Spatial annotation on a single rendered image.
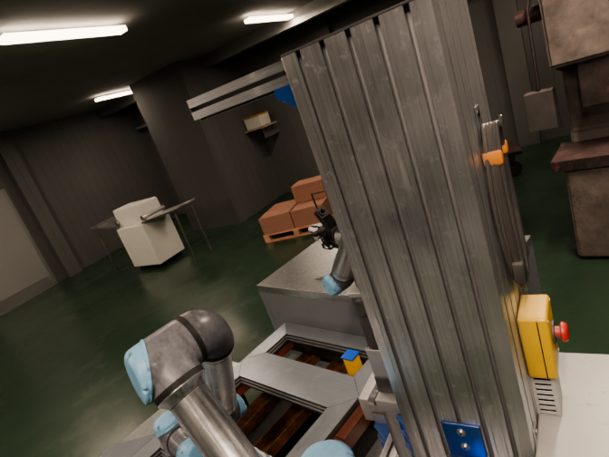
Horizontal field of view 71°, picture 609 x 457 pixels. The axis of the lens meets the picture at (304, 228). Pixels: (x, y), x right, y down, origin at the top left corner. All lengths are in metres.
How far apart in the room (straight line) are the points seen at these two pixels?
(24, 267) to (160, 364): 9.44
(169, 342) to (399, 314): 0.47
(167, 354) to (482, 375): 0.60
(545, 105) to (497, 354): 3.11
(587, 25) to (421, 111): 3.03
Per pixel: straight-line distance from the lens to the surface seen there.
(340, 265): 1.36
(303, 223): 6.44
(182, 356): 0.95
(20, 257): 10.31
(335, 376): 1.89
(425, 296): 0.81
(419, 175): 0.71
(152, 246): 7.77
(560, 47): 3.69
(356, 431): 1.72
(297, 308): 2.33
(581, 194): 3.89
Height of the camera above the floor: 1.96
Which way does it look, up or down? 17 degrees down
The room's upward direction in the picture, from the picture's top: 20 degrees counter-clockwise
